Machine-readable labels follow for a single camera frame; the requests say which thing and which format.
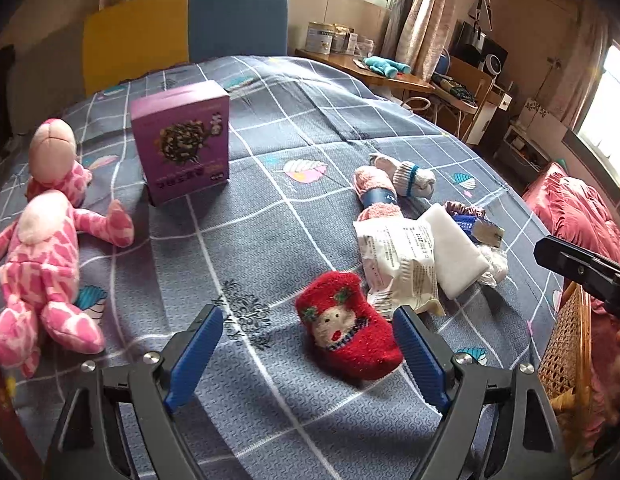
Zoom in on floral curtain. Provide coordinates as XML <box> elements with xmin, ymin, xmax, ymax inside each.
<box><xmin>395</xmin><ymin>0</ymin><xmax>465</xmax><ymax>81</ymax></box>

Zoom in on white sock with blue band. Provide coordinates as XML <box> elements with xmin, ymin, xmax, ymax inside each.
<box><xmin>369</xmin><ymin>152</ymin><xmax>437</xmax><ymax>198</ymax></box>

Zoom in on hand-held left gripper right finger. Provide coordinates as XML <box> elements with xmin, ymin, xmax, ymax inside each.
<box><xmin>392</xmin><ymin>306</ymin><xmax>573</xmax><ymax>480</ymax></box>

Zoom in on yellow and blue headboard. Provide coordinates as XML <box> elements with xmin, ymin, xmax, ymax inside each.
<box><xmin>82</xmin><ymin>0</ymin><xmax>289</xmax><ymax>97</ymax></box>

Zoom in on side window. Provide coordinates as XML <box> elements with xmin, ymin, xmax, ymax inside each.
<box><xmin>572</xmin><ymin>45</ymin><xmax>620</xmax><ymax>186</ymax></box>

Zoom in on white foam block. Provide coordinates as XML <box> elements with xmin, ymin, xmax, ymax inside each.
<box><xmin>419</xmin><ymin>203</ymin><xmax>490</xmax><ymax>298</ymax></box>

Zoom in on blue tissue packet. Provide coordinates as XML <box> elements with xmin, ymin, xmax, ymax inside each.
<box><xmin>452</xmin><ymin>212</ymin><xmax>505</xmax><ymax>247</ymax></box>

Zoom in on wooden cabinet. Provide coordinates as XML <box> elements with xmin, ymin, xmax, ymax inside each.
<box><xmin>447</xmin><ymin>55</ymin><xmax>493</xmax><ymax>146</ymax></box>

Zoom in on wicker chair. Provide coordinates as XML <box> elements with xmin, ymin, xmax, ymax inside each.
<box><xmin>537</xmin><ymin>282</ymin><xmax>598</xmax><ymax>411</ymax></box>

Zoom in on teal plush toy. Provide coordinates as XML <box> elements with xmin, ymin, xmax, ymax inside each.
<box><xmin>364</xmin><ymin>56</ymin><xmax>411</xmax><ymax>78</ymax></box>

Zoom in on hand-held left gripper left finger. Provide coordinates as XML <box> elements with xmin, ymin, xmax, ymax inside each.
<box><xmin>42</xmin><ymin>304</ymin><xmax>225</xmax><ymax>480</ymax></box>

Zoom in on packets on side table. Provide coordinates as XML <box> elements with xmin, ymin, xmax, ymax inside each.
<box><xmin>306</xmin><ymin>21</ymin><xmax>335</xmax><ymax>55</ymax></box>

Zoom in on black speaker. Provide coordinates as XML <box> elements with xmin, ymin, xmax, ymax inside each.
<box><xmin>452</xmin><ymin>20</ymin><xmax>508</xmax><ymax>78</ymax></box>

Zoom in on purple cardboard box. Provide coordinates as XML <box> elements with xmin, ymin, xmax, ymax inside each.
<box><xmin>130</xmin><ymin>80</ymin><xmax>231</xmax><ymax>207</ymax></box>

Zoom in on grey checked bed sheet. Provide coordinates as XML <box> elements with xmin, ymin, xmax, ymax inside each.
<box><xmin>0</xmin><ymin>54</ymin><xmax>565</xmax><ymax>480</ymax></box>

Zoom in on clear plastic bag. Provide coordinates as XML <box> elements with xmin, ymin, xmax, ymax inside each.
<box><xmin>477</xmin><ymin>245</ymin><xmax>510</xmax><ymax>288</ymax></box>

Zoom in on pink satin scrunchie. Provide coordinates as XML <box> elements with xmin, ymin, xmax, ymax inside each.
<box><xmin>444</xmin><ymin>200</ymin><xmax>486</xmax><ymax>218</ymax></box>

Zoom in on pink rolled fuzzy sock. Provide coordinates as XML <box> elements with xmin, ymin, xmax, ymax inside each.
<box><xmin>354</xmin><ymin>166</ymin><xmax>405</xmax><ymax>223</ymax></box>

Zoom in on red santa sock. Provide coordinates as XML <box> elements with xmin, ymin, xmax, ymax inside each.
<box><xmin>295</xmin><ymin>271</ymin><xmax>405</xmax><ymax>381</ymax></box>

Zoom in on white plastic packet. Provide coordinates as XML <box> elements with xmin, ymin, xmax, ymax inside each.
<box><xmin>354</xmin><ymin>217</ymin><xmax>445</xmax><ymax>318</ymax></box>

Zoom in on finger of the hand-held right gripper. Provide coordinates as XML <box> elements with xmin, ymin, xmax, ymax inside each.
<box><xmin>534</xmin><ymin>235</ymin><xmax>620</xmax><ymax>321</ymax></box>

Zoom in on pink spotted plush toy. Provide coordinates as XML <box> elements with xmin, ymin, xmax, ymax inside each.
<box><xmin>0</xmin><ymin>118</ymin><xmax>136</xmax><ymax>378</ymax></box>

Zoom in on wooden desk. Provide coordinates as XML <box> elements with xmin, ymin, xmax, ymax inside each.
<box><xmin>295</xmin><ymin>49</ymin><xmax>435</xmax><ymax>93</ymax></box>

